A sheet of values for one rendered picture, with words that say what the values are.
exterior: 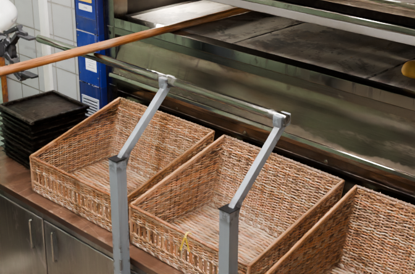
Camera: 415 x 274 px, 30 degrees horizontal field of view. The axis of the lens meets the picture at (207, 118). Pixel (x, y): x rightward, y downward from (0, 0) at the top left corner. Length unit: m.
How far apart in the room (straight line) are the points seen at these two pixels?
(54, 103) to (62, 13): 0.43
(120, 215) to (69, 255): 0.50
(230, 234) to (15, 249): 1.37
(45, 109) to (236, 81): 0.91
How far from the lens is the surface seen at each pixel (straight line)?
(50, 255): 3.11
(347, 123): 2.56
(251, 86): 2.80
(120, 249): 2.60
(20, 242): 3.28
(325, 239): 2.50
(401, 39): 2.20
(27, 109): 3.36
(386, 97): 2.44
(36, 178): 3.10
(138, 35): 2.90
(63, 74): 3.65
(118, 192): 2.50
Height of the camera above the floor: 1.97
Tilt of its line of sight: 22 degrees down
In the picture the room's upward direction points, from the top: straight up
